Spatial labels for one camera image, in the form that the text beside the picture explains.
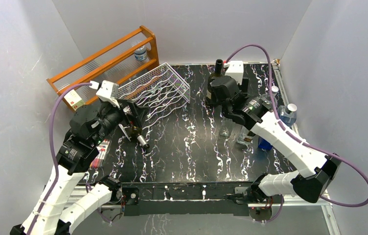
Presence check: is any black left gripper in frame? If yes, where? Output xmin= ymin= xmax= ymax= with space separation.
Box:
xmin=92 ymin=97 xmax=150 ymax=146

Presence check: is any dark green tall wine bottle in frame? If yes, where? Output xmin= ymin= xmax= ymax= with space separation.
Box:
xmin=205 ymin=59 xmax=238 ymax=107

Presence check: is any green wine bottle grey foil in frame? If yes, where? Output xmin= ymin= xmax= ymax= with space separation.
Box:
xmin=130 ymin=126 xmax=150 ymax=151

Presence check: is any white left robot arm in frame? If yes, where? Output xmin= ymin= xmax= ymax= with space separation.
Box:
xmin=10 ymin=99 xmax=150 ymax=235

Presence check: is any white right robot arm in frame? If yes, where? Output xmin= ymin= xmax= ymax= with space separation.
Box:
xmin=210 ymin=76 xmax=341 ymax=203

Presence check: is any round clear bottle white cap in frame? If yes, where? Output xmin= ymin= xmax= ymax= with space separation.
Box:
xmin=260 ymin=86 xmax=279 ymax=108

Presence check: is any large clear bottle white cap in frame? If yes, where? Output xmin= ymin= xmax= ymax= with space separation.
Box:
xmin=219 ymin=117 xmax=235 ymax=137

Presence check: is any clear square bottle gold cap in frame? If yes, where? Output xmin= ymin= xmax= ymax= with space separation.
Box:
xmin=236 ymin=126 xmax=256 ymax=145

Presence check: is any orange wooden shelf rack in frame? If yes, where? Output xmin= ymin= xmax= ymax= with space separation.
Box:
xmin=47 ymin=25 xmax=160 ymax=95

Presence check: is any pack of coloured markers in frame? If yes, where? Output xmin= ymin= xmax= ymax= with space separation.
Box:
xmin=90 ymin=139 xmax=111 ymax=169

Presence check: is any white green small box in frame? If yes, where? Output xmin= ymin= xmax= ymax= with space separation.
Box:
xmin=64 ymin=90 xmax=85 ymax=111

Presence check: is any blue white round jar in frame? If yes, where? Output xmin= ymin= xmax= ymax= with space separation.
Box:
xmin=134 ymin=46 xmax=148 ymax=61

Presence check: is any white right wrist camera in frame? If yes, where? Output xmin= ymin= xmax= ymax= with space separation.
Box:
xmin=224 ymin=60 xmax=244 ymax=85

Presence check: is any white wire wine rack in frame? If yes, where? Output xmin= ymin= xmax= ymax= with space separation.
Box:
xmin=117 ymin=63 xmax=190 ymax=129

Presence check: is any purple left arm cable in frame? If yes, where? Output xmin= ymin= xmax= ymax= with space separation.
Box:
xmin=25 ymin=81 xmax=100 ymax=235

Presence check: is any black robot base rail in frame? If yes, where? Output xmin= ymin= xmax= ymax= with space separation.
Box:
xmin=99 ymin=181 xmax=283 ymax=218

